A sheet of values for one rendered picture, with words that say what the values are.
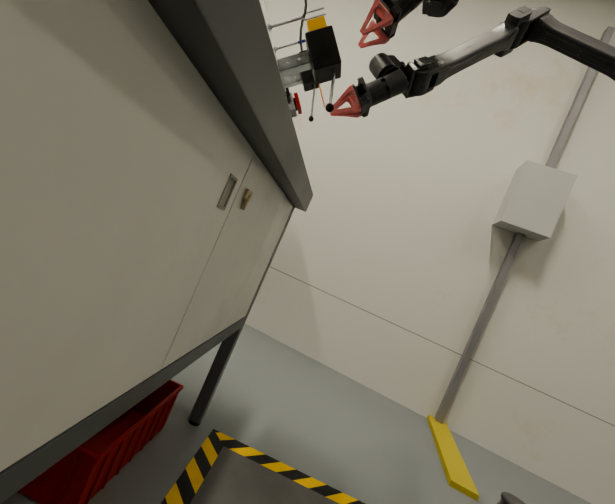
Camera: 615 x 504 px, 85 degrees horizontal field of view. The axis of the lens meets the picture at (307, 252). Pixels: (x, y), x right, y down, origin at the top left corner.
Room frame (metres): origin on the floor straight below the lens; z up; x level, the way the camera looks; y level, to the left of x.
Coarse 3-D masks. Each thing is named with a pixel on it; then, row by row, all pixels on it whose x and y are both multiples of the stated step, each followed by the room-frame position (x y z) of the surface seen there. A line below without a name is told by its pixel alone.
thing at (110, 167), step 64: (0, 0) 0.15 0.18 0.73; (64, 0) 0.18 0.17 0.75; (128, 0) 0.22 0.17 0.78; (0, 64) 0.16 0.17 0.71; (64, 64) 0.19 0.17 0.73; (128, 64) 0.24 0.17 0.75; (192, 64) 0.31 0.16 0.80; (0, 128) 0.18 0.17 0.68; (64, 128) 0.21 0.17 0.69; (128, 128) 0.26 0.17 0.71; (192, 128) 0.35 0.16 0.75; (0, 192) 0.19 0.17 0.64; (64, 192) 0.23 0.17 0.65; (128, 192) 0.29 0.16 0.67; (192, 192) 0.41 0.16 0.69; (0, 256) 0.21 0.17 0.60; (64, 256) 0.25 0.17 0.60; (128, 256) 0.33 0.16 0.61; (192, 256) 0.49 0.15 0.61; (0, 320) 0.22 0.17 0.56; (64, 320) 0.28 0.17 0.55; (128, 320) 0.39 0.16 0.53; (0, 384) 0.25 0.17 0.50; (64, 384) 0.32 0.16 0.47; (128, 384) 0.46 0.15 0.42; (0, 448) 0.27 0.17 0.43
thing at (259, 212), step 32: (256, 160) 0.58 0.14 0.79; (256, 192) 0.65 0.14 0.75; (224, 224) 0.56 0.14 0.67; (256, 224) 0.75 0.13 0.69; (224, 256) 0.63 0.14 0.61; (256, 256) 0.89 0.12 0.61; (224, 288) 0.72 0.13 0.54; (256, 288) 1.08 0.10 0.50; (192, 320) 0.60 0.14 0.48; (224, 320) 0.84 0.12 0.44
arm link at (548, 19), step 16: (544, 16) 0.96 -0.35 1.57; (528, 32) 1.04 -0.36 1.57; (544, 32) 0.97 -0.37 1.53; (560, 32) 0.94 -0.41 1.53; (576, 32) 0.94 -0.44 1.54; (512, 48) 1.00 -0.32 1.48; (560, 48) 0.96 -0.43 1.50; (576, 48) 0.93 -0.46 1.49; (592, 48) 0.90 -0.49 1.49; (608, 48) 0.90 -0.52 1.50; (592, 64) 0.92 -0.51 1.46; (608, 64) 0.89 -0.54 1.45
